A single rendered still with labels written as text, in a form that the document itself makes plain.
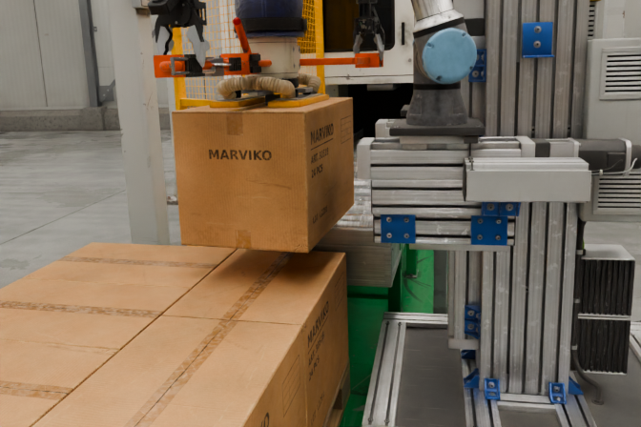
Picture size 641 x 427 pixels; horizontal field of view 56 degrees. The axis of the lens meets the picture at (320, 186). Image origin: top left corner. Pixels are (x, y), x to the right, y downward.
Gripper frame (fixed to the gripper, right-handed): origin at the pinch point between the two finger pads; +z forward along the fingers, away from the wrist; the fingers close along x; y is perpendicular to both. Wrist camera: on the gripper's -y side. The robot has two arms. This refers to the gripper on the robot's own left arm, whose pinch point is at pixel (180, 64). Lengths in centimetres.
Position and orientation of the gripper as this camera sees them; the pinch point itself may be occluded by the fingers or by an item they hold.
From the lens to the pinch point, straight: 144.1
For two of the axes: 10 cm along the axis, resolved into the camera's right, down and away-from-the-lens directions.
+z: 0.2, 9.8, 2.1
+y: 2.7, -2.0, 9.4
